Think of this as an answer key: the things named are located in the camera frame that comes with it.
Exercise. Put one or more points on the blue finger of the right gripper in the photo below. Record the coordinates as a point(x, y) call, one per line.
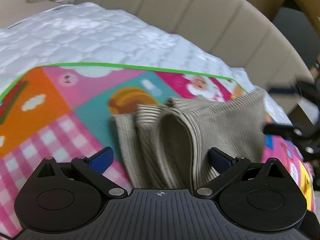
point(282, 90)

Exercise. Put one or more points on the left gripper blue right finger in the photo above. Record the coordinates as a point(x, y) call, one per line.
point(220, 161)

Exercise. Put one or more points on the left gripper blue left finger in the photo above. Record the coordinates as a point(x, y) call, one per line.
point(102, 160)

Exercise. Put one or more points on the beige striped garment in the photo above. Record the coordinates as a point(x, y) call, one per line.
point(165, 146)

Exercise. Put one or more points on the colourful cartoon play mat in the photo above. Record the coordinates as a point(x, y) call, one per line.
point(54, 118)

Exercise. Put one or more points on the beige padded headboard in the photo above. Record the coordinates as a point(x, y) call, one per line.
point(233, 30)

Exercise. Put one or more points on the white quilted mattress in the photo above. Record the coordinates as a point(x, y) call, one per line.
point(90, 33)

